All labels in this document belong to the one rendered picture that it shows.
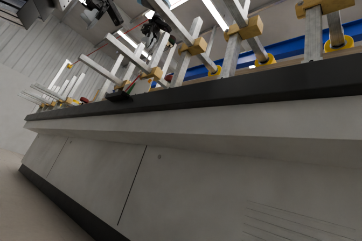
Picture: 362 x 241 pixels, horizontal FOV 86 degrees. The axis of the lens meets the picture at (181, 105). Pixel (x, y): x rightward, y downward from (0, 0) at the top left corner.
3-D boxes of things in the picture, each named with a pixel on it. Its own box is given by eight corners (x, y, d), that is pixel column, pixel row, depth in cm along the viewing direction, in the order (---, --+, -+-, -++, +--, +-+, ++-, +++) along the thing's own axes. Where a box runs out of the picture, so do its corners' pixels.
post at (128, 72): (111, 102, 114) (141, 41, 133) (109, 103, 116) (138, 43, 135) (116, 105, 116) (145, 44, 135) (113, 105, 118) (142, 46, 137)
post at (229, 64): (225, 89, 62) (246, -7, 81) (215, 90, 65) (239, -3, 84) (230, 94, 64) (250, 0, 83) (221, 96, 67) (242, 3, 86)
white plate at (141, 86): (146, 93, 91) (153, 76, 95) (117, 99, 109) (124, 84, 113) (147, 94, 91) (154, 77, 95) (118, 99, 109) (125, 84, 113)
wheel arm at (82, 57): (78, 58, 98) (82, 52, 100) (76, 59, 100) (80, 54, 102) (142, 101, 125) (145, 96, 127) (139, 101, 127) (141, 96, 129)
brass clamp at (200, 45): (197, 43, 83) (201, 35, 85) (175, 51, 92) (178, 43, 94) (206, 52, 87) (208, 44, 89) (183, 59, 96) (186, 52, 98)
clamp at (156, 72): (153, 73, 97) (157, 65, 99) (138, 78, 106) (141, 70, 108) (161, 80, 100) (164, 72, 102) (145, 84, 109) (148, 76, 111)
